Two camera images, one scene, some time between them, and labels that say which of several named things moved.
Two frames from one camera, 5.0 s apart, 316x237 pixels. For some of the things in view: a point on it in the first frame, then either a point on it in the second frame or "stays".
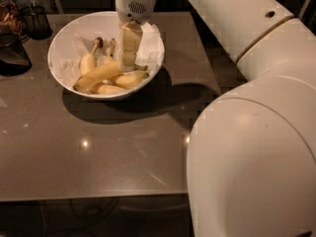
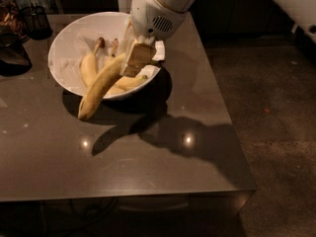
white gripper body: x=134 y=8 to x=152 y=17
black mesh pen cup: x=37 y=22 stays
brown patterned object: x=11 y=19 stays
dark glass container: x=14 y=58 stays
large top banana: x=98 y=75 to x=101 y=85
